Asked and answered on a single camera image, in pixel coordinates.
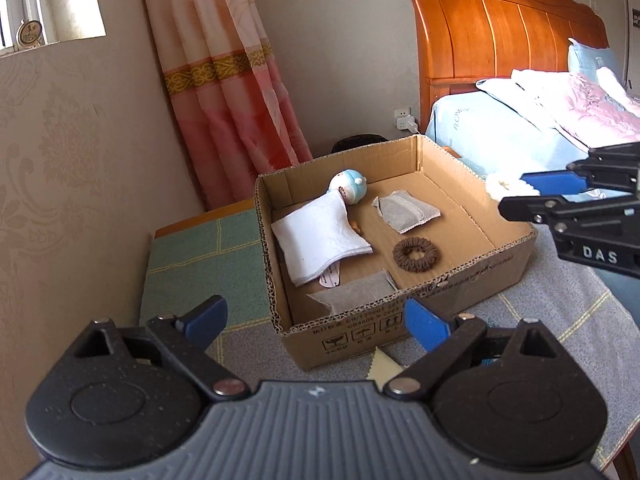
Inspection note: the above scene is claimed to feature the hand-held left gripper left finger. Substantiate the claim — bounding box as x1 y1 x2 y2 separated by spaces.
74 294 251 402

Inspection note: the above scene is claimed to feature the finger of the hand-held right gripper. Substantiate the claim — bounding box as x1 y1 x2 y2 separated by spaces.
498 194 640 233
520 142 640 196

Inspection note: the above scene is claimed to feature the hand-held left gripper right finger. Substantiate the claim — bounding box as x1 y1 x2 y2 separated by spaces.
382 297 560 401

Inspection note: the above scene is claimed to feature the white fluffy scrunchie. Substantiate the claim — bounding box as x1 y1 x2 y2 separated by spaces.
486 172 541 203

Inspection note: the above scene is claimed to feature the cardboard box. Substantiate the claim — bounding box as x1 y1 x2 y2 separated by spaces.
254 134 538 372

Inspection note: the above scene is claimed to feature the brown scrunchie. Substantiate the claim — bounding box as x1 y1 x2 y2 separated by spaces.
392 236 442 273

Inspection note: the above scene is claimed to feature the grey fabric pouch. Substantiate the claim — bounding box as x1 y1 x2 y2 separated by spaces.
306 269 398 318
372 189 442 234

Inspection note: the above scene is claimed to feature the white cloth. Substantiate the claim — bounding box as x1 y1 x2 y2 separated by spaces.
271 192 373 287

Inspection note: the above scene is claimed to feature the blue white plush toy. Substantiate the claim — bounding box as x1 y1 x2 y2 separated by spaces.
327 169 370 206

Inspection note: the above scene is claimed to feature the pink quilt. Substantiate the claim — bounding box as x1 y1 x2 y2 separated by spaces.
475 69 640 153

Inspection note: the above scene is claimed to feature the wooden side table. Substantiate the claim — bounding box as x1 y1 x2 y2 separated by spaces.
154 199 258 241

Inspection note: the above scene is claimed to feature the light blue pillow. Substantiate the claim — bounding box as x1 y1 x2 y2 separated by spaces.
567 37 623 83

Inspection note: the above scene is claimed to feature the wooden headboard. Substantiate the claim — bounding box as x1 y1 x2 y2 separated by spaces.
397 0 611 136

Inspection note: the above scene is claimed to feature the black stool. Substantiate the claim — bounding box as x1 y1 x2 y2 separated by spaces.
331 133 390 153

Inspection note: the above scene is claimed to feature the pink patterned curtain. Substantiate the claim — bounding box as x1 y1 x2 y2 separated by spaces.
137 0 313 211

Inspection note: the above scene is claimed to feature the gold medal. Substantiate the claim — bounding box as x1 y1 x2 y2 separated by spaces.
16 19 42 51

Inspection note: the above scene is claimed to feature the window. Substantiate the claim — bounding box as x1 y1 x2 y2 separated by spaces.
0 0 108 58

